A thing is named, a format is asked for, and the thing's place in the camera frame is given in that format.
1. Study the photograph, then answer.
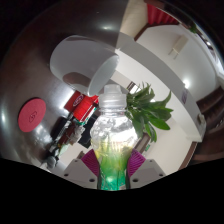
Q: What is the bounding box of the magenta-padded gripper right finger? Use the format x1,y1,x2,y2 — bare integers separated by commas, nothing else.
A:
126,148,167,190

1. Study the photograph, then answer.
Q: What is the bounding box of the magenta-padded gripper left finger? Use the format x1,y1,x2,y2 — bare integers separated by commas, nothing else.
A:
63,148,100,189

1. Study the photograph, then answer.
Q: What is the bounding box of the clear bottle with green label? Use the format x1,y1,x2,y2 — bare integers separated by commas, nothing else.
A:
89,84,138,191

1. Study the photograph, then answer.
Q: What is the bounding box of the grey round headset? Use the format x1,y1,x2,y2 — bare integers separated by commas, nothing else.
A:
40,154,58,170

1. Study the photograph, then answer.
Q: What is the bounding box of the tray with small jars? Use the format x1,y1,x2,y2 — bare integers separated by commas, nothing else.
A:
49,113,87,158

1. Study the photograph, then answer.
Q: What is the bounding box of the potted leafy plant, white pot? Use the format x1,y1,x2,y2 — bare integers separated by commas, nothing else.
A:
124,82,174,144

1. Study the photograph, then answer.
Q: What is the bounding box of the red box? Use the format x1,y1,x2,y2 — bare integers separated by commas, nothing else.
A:
63,90,100,123

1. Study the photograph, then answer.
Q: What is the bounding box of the flat round red coaster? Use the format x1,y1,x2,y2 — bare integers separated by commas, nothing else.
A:
17,97,47,133

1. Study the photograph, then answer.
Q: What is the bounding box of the glowing wall lamp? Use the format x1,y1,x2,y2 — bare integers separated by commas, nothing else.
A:
181,78,192,90

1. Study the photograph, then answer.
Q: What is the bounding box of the white wall radiator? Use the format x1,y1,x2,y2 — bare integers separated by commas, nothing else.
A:
168,34,190,60

